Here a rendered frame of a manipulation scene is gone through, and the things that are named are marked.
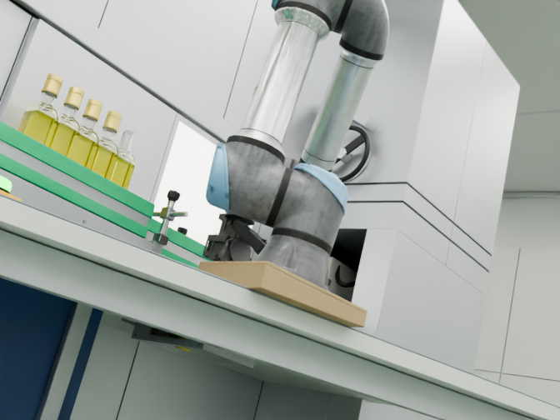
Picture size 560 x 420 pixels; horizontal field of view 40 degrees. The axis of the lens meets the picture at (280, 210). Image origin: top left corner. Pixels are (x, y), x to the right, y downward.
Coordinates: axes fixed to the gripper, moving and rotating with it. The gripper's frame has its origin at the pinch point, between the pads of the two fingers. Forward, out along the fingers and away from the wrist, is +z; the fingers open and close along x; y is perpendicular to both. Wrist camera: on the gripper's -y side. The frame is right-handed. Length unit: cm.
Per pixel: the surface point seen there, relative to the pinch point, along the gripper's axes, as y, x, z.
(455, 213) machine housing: 3, -106, -63
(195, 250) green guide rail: 22.4, -8.8, -13.7
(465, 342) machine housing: 3, -131, -23
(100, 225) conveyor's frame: 11.7, 29.8, -5.8
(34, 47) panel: 39, 42, -45
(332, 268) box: 34, -85, -34
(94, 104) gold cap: 26, 31, -34
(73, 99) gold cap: 26, 37, -33
